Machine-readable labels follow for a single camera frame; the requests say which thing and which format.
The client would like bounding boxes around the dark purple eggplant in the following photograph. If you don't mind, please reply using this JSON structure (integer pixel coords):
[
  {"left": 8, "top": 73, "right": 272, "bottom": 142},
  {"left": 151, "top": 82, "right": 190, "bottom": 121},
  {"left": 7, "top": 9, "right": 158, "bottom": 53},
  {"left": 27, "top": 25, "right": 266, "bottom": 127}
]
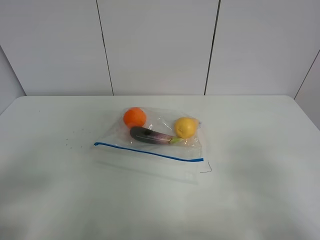
[{"left": 129, "top": 126, "right": 183, "bottom": 145}]

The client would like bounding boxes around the clear zip bag blue seal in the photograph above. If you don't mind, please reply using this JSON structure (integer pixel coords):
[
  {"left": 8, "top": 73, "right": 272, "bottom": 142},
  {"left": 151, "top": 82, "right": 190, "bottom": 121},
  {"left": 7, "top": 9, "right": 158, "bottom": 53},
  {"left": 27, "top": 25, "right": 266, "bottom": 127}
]
[{"left": 93, "top": 106, "right": 212, "bottom": 184}]

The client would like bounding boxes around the yellow lemon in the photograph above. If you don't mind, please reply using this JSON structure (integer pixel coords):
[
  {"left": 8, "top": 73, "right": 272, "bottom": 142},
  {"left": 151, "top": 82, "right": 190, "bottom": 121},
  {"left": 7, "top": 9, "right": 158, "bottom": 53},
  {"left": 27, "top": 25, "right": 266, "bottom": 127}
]
[{"left": 174, "top": 117, "right": 199, "bottom": 139}]

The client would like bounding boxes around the orange fruit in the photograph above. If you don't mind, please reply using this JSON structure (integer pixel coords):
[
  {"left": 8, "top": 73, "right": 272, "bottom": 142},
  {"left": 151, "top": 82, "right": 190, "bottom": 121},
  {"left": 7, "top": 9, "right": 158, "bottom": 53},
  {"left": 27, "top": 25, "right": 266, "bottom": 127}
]
[{"left": 123, "top": 107, "right": 147, "bottom": 129}]

